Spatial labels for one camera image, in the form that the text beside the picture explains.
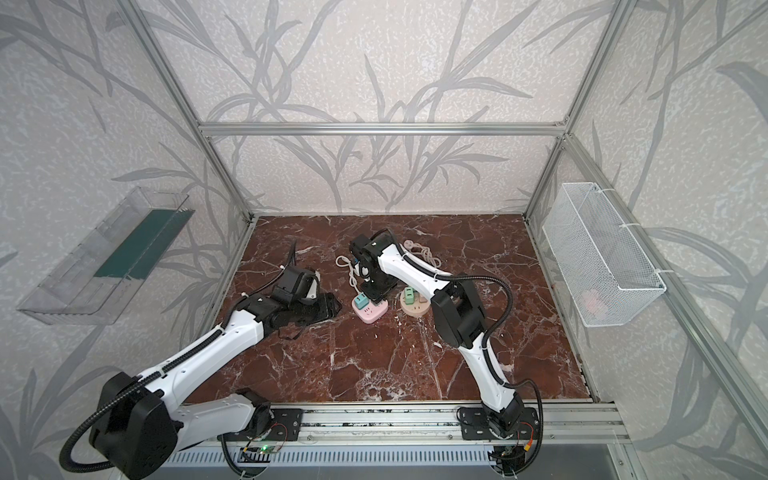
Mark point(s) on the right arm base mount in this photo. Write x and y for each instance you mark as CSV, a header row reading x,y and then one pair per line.
x,y
478,423

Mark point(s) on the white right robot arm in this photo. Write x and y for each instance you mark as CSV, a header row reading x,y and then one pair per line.
x,y
459,315

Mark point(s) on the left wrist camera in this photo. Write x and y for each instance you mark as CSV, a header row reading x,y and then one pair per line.
x,y
313,285

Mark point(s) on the mint green charger cube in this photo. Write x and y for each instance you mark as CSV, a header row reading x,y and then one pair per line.
x,y
409,296

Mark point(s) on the white wire mesh basket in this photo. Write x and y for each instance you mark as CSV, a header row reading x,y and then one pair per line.
x,y
595,248

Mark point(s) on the pink square power strip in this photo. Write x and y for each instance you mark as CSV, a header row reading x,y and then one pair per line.
x,y
372,312

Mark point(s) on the beige round power strip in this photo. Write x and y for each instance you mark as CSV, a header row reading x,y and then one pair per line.
x,y
418,309

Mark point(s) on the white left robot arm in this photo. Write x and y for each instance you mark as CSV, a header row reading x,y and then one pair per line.
x,y
147,418

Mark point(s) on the aluminium cage frame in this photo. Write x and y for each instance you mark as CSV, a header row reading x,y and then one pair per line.
x,y
741,390

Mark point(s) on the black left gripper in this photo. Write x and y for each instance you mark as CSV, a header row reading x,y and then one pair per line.
x,y
315,303

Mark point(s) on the clear plastic wall bin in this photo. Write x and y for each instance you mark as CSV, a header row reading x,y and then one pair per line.
x,y
96,281

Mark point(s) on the pink object in basket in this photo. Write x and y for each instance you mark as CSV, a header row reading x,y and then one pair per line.
x,y
594,304

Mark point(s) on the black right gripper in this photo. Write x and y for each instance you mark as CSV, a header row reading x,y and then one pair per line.
x,y
372,287

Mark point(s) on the teal charger cube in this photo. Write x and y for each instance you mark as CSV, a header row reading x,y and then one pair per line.
x,y
360,301

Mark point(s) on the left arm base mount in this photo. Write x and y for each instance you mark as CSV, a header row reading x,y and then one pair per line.
x,y
267,422

